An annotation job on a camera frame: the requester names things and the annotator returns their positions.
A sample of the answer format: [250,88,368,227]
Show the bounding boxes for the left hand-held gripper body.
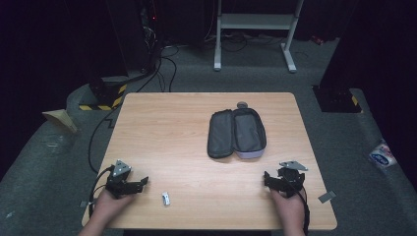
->
[104,159,136,200]

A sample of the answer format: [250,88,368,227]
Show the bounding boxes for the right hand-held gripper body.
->
[275,159,310,199]

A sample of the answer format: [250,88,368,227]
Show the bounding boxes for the person's left hand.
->
[92,189,133,228]

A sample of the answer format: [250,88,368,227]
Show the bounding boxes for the person's right hand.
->
[269,188,307,232]

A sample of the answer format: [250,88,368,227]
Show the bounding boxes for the grey tape strip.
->
[317,190,337,205]

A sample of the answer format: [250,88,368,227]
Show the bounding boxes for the open grey zipper pouch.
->
[207,107,268,160]

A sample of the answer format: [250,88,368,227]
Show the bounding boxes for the beige cardboard piece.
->
[41,108,80,135]

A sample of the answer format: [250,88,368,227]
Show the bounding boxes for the black yellow striped stand base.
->
[78,76,129,112]

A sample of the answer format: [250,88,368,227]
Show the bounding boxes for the black stand base yellow mark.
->
[312,85,364,114]

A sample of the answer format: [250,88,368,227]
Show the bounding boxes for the white blue tissue packet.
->
[368,140,398,169]

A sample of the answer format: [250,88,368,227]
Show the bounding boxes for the white metal stand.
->
[212,0,305,74]

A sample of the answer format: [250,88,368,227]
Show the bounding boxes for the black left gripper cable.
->
[88,165,116,218]

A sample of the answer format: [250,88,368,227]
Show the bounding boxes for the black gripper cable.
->
[294,183,311,236]
[88,165,116,218]

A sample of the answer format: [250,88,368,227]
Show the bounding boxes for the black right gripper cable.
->
[294,183,311,236]

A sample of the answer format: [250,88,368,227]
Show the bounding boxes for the black floor cable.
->
[88,45,180,175]

